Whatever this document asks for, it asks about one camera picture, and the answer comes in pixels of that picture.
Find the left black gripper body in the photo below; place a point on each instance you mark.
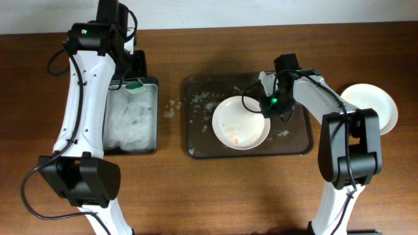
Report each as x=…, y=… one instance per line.
x=139, y=65

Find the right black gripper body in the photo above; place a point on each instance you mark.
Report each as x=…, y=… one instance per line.
x=271, y=106

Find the green yellow sponge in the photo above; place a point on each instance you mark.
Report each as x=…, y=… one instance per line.
x=135, y=87

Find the cream white plate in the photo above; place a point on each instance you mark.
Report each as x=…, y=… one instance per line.
x=365, y=96

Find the light blue plate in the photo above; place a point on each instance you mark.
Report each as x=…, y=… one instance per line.
x=388, y=115

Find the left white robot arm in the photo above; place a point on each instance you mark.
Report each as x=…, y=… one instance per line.
x=99, y=51

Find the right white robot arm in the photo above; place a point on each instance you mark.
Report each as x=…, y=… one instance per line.
x=349, y=153

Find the black soapy water tray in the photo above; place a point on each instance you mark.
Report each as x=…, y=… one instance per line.
x=130, y=121

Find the dark brown serving tray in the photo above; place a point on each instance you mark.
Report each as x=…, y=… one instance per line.
x=202, y=93

